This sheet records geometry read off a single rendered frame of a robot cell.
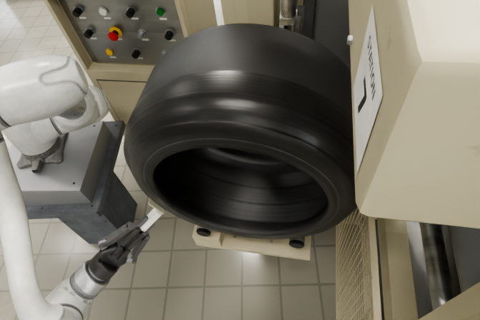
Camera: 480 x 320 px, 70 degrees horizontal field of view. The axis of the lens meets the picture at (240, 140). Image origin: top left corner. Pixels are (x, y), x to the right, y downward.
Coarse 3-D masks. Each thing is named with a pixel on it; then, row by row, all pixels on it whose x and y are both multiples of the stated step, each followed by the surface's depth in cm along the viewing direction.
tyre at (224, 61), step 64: (192, 64) 66; (256, 64) 63; (320, 64) 67; (128, 128) 72; (192, 128) 61; (256, 128) 59; (320, 128) 60; (192, 192) 104; (256, 192) 109; (320, 192) 98
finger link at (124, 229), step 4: (124, 224) 93; (120, 228) 92; (124, 228) 92; (128, 228) 91; (132, 228) 92; (116, 232) 92; (120, 232) 91; (124, 232) 91; (128, 232) 92; (108, 236) 92; (112, 236) 91; (116, 236) 91; (120, 236) 91; (100, 240) 91; (108, 240) 91; (112, 240) 91; (116, 240) 91; (100, 244) 90; (104, 244) 90; (108, 244) 91; (100, 248) 90
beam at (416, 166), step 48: (384, 0) 20; (432, 0) 16; (384, 48) 19; (432, 48) 14; (384, 96) 18; (432, 96) 15; (384, 144) 19; (432, 144) 17; (384, 192) 22; (432, 192) 21
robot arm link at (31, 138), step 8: (48, 120) 131; (8, 128) 126; (16, 128) 126; (24, 128) 127; (32, 128) 129; (40, 128) 130; (48, 128) 132; (8, 136) 130; (16, 136) 129; (24, 136) 129; (32, 136) 131; (40, 136) 133; (48, 136) 135; (56, 136) 138; (16, 144) 132; (24, 144) 132; (32, 144) 133; (40, 144) 136; (48, 144) 139; (24, 152) 137; (32, 152) 137; (40, 152) 138
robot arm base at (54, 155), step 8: (64, 136) 150; (56, 144) 143; (64, 144) 149; (48, 152) 141; (56, 152) 144; (24, 160) 142; (32, 160) 140; (40, 160) 140; (48, 160) 142; (56, 160) 142; (32, 168) 138; (40, 168) 140
